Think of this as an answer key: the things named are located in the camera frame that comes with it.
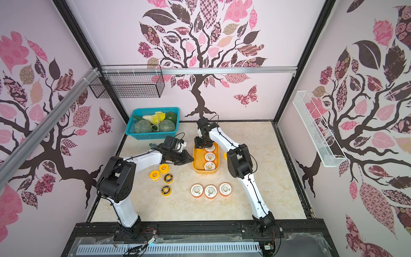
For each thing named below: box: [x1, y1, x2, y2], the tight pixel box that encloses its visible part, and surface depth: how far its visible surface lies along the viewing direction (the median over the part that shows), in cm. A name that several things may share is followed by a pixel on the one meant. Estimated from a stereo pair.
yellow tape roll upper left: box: [158, 163, 170, 175], surface depth 96 cm
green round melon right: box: [158, 118, 176, 132], surface depth 106 cm
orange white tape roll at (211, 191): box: [204, 184, 218, 200], surface depth 87 cm
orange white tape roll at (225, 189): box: [218, 182, 233, 198], surface depth 87 cm
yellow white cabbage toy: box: [142, 111, 167, 125], surface depth 115 cm
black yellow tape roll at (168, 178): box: [163, 173, 174, 184], surface depth 92 cm
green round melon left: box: [133, 118, 153, 134], surface depth 105 cm
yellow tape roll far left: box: [149, 169, 161, 182], surface depth 93 cm
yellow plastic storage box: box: [192, 141, 220, 175], surface depth 97 cm
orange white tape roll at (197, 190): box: [190, 183, 204, 199], surface depth 87 cm
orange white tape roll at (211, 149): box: [204, 144, 216, 152], surface depth 103 cm
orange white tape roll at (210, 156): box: [204, 152, 216, 162], surface depth 100 cm
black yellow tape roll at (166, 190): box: [160, 184, 172, 197], surface depth 87 cm
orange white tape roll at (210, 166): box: [203, 161, 216, 171], surface depth 96 cm
